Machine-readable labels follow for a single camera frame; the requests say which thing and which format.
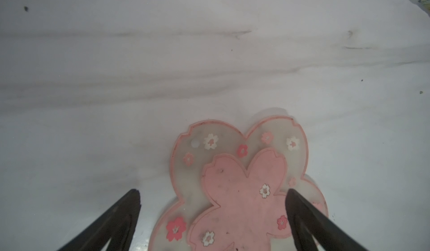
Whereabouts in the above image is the pink flower coaster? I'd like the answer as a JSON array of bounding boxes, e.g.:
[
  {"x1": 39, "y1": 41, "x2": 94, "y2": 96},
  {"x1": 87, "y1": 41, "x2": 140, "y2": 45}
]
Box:
[{"x1": 148, "y1": 116, "x2": 328, "y2": 251}]

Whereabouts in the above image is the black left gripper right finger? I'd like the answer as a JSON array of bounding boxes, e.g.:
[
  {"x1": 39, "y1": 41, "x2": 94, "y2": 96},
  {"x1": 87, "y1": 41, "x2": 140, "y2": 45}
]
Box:
[{"x1": 285, "y1": 189, "x2": 366, "y2": 251}]

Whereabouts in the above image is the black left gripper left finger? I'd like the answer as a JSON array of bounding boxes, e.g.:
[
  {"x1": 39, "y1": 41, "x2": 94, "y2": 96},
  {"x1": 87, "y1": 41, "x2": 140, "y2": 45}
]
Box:
[{"x1": 60, "y1": 189, "x2": 141, "y2": 251}]

